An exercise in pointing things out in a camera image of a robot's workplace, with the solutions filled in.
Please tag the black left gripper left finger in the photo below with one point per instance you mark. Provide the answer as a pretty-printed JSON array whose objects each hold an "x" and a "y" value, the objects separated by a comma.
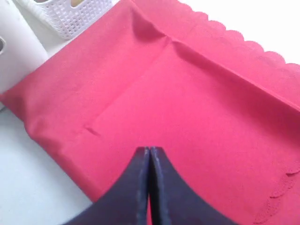
[{"x": 126, "y": 202}]

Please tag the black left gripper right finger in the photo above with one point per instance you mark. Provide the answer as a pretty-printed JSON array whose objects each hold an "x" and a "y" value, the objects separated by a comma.
[{"x": 172, "y": 201}]

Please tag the red tablecloth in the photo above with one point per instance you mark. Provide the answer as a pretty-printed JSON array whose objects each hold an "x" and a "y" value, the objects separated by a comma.
[{"x": 156, "y": 73}]

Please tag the cream plastic bin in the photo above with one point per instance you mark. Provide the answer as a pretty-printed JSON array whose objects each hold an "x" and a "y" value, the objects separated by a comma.
[{"x": 20, "y": 50}]

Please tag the white perforated plastic basket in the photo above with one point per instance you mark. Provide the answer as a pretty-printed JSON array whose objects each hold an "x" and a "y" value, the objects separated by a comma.
[{"x": 67, "y": 18}]

